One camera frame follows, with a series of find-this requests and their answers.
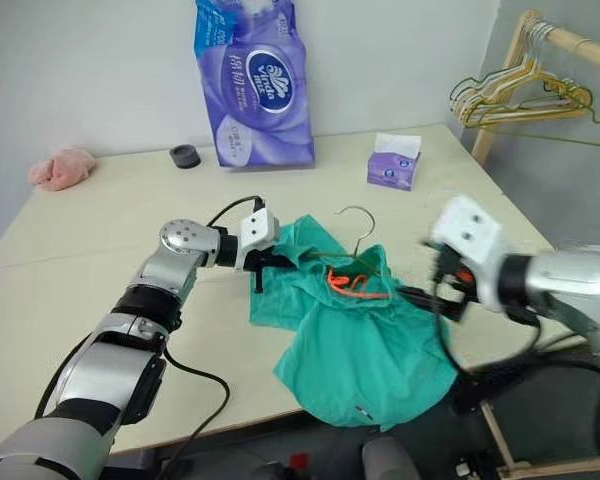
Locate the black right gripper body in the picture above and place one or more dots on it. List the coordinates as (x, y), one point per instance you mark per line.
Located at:
(452, 290)

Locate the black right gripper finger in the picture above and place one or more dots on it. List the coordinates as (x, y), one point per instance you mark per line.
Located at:
(427, 300)

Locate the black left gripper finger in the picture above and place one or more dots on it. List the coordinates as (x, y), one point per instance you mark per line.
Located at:
(258, 281)
(290, 260)

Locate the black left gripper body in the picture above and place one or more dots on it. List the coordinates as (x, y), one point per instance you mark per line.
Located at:
(267, 257)

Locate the green shorts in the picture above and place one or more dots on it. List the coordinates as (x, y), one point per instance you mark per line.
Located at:
(360, 350)

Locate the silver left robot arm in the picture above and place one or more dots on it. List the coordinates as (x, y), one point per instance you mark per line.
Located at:
(130, 330)

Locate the small purple tissue box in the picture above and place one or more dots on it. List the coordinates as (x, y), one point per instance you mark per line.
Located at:
(390, 167)

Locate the large purple tissue pack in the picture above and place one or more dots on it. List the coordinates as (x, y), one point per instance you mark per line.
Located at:
(260, 90)

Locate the small red object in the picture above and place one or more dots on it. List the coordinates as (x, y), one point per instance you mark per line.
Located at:
(300, 460)

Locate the pink cloth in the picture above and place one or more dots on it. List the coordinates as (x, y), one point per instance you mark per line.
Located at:
(62, 170)

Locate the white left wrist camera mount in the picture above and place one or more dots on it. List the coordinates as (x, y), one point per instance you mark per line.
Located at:
(257, 230)

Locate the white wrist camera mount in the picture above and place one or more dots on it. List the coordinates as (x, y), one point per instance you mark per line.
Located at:
(472, 235)
(257, 230)

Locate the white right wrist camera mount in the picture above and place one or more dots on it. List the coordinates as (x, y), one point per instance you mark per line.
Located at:
(472, 235)

